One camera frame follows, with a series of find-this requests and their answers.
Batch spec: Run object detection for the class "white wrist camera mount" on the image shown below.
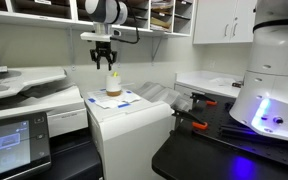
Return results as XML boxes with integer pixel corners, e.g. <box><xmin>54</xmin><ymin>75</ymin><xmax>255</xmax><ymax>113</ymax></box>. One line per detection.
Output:
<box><xmin>80</xmin><ymin>30</ymin><xmax>121</xmax><ymax>42</ymax></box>

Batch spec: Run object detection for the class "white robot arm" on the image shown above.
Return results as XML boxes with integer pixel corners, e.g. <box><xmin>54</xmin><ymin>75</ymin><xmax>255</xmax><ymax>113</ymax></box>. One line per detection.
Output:
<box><xmin>80</xmin><ymin>0</ymin><xmax>128</xmax><ymax>70</ymax></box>

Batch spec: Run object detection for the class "white paper sheet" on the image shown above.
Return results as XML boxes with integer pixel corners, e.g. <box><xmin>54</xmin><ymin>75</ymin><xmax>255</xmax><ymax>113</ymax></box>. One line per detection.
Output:
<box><xmin>87</xmin><ymin>89</ymin><xmax>141</xmax><ymax>109</ymax></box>

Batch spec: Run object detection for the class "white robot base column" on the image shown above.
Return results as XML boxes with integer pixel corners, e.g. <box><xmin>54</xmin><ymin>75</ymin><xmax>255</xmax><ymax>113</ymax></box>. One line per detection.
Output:
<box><xmin>230</xmin><ymin>0</ymin><xmax>288</xmax><ymax>141</ymax></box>

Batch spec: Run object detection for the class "white office printer copier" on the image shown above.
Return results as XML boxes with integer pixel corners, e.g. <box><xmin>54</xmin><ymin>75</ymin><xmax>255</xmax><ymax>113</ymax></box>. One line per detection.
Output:
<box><xmin>0</xmin><ymin>67</ymin><xmax>187</xmax><ymax>180</ymax></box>

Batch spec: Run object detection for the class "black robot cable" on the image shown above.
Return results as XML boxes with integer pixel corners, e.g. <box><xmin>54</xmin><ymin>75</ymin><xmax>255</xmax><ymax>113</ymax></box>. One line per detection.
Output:
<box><xmin>110</xmin><ymin>0</ymin><xmax>141</xmax><ymax>45</ymax></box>

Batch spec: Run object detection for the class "black printer touchscreen panel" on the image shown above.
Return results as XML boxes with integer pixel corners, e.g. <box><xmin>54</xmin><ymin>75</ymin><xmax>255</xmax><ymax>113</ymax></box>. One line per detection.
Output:
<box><xmin>0</xmin><ymin>112</ymin><xmax>51</xmax><ymax>180</ymax></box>

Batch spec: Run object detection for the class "black orange clamp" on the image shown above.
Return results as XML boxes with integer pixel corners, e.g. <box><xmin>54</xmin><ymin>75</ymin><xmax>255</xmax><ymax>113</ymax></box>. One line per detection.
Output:
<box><xmin>190</xmin><ymin>92</ymin><xmax>217</xmax><ymax>106</ymax></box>
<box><xmin>173</xmin><ymin>109</ymin><xmax>208</xmax><ymax>130</ymax></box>

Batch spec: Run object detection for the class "white side counter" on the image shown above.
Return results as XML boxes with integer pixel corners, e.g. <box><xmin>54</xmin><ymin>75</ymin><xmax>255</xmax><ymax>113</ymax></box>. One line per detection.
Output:
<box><xmin>174</xmin><ymin>71</ymin><xmax>243</xmax><ymax>98</ymax></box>

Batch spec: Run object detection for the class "black orange clamp far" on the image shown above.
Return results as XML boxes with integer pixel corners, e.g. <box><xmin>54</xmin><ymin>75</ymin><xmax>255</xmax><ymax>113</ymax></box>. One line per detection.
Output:
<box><xmin>190</xmin><ymin>92</ymin><xmax>217</xmax><ymax>106</ymax></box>

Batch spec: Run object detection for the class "white mail sorter shelf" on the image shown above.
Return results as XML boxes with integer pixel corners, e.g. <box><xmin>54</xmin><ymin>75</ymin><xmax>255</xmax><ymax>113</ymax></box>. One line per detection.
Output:
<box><xmin>0</xmin><ymin>0</ymin><xmax>197</xmax><ymax>37</ymax></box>

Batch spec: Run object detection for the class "black orange clamp near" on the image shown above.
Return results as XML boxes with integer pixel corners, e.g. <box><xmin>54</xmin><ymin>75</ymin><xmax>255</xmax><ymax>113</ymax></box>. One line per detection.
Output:
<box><xmin>173</xmin><ymin>109</ymin><xmax>208</xmax><ymax>130</ymax></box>

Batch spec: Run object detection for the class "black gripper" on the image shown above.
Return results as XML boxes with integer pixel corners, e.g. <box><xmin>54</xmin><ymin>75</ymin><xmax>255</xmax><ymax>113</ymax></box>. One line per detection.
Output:
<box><xmin>90</xmin><ymin>41</ymin><xmax>117</xmax><ymax>71</ymax></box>

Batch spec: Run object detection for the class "white wall cabinet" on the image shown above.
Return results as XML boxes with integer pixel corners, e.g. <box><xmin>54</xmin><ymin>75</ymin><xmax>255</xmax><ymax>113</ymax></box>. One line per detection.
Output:
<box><xmin>193</xmin><ymin>0</ymin><xmax>257</xmax><ymax>44</ymax></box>

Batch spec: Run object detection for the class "black perforated mounting table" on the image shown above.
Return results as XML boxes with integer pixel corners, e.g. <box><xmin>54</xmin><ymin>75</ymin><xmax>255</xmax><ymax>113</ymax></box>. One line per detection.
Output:
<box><xmin>152</xmin><ymin>94</ymin><xmax>288</xmax><ymax>180</ymax></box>

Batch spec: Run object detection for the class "white paper cup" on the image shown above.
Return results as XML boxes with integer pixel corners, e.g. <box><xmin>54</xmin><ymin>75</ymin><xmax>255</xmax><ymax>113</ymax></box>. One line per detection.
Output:
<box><xmin>106</xmin><ymin>75</ymin><xmax>122</xmax><ymax>97</ymax></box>

